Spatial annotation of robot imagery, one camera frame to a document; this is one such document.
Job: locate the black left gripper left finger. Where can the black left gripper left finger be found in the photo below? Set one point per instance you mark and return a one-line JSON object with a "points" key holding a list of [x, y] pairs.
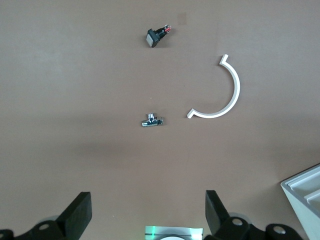
{"points": [[72, 222]]}

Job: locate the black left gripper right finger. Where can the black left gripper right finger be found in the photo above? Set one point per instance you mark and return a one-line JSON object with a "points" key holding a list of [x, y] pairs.
{"points": [[218, 225]]}

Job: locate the white plastic drawer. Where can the white plastic drawer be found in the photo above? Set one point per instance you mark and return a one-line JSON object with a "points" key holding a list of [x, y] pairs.
{"points": [[308, 187], [315, 200]]}

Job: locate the white drawer cabinet housing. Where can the white drawer cabinet housing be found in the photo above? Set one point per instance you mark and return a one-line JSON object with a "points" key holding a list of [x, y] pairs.
{"points": [[297, 215]]}

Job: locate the chrome tee fitting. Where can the chrome tee fitting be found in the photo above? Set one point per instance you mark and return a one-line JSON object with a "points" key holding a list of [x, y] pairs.
{"points": [[151, 122]]}

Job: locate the white semicircular pipe clamp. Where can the white semicircular pipe clamp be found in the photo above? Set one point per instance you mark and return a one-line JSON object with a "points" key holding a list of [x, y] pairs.
{"points": [[236, 90]]}

